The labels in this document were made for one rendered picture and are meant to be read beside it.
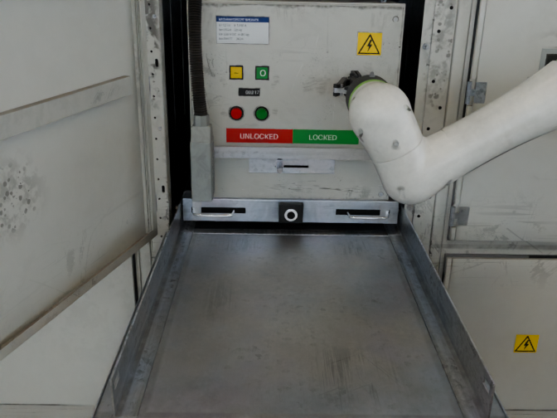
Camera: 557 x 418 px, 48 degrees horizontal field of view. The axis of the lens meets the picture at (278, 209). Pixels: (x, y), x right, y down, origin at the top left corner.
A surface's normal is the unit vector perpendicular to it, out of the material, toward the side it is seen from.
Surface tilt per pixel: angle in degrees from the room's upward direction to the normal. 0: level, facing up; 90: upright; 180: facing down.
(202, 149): 90
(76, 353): 90
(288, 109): 90
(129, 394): 0
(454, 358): 0
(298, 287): 0
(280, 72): 90
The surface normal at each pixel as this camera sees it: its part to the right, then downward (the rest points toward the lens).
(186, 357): 0.02, -0.93
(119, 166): 0.95, 0.13
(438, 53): 0.00, 0.37
